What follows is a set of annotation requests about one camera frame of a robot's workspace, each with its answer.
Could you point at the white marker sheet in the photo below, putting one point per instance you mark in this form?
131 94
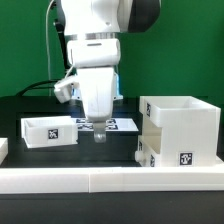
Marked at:
114 124

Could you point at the white drawer cabinet frame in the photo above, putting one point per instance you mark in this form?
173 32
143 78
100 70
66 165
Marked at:
188 128

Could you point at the white front drawer box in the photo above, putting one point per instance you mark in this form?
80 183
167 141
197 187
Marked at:
148 151

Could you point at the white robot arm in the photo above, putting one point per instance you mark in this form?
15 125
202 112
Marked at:
104 19

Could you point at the white rear drawer box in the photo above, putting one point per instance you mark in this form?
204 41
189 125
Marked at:
49 131

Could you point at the white border wall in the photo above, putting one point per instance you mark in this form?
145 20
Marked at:
93 180

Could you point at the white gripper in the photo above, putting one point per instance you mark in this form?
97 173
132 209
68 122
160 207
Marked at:
94 61

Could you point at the white left border block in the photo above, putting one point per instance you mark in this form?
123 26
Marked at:
3 149

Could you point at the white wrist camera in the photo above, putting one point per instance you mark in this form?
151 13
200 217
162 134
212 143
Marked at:
63 88

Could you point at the white drawer box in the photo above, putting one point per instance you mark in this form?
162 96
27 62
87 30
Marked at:
49 131
148 151

